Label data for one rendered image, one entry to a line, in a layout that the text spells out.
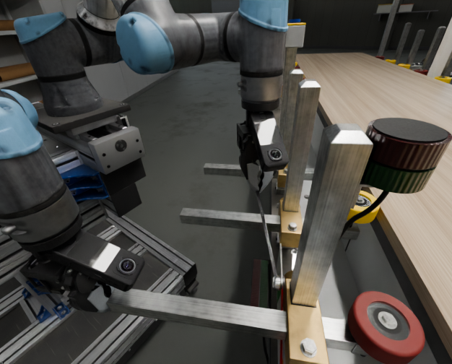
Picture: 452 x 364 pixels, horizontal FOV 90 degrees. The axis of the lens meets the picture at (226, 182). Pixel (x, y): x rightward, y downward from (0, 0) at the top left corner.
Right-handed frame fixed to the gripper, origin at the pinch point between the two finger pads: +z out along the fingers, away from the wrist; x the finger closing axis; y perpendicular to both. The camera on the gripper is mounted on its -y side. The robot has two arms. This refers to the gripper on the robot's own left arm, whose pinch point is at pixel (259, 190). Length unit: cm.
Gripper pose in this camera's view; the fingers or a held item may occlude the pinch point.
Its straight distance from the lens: 53.2
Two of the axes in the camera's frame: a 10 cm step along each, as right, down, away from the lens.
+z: 0.4, 8.2, 5.7
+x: -9.8, 1.4, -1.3
